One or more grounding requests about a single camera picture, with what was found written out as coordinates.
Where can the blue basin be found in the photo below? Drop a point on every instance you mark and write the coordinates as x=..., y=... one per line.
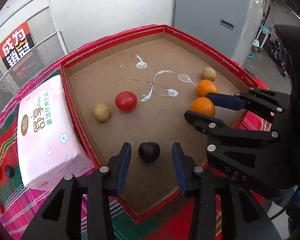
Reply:
x=251, y=55

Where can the pile of clutter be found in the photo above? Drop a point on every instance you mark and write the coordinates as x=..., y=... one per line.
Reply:
x=277, y=52

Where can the dark purple plum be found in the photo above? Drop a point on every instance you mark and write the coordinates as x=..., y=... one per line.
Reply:
x=149, y=151
x=9, y=171

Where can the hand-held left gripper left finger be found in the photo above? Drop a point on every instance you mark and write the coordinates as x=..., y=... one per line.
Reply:
x=123, y=167

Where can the red tomato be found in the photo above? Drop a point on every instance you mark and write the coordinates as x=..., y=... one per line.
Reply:
x=0, y=208
x=125, y=101

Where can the small yellow-brown round fruit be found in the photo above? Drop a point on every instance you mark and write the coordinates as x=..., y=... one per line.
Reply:
x=101, y=112

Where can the white framed board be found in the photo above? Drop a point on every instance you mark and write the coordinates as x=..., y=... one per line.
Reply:
x=262, y=37

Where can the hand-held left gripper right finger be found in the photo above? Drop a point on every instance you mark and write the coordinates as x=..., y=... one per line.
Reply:
x=180, y=170

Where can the white metal mesh rack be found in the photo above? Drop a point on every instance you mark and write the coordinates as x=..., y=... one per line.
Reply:
x=46, y=30

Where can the plaid tablecloth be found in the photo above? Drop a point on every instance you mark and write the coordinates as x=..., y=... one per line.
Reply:
x=5, y=145

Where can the grey metal cabinet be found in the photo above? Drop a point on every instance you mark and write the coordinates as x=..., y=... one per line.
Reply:
x=202, y=10

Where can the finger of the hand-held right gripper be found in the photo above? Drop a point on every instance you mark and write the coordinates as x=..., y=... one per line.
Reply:
x=200, y=121
x=225, y=101

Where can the red cardboard box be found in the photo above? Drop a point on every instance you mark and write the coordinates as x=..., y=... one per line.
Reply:
x=165, y=130

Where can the pink tissue pack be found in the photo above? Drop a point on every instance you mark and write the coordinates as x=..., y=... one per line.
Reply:
x=47, y=135

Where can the red and black book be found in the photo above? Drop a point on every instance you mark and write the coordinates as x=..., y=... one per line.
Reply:
x=16, y=45

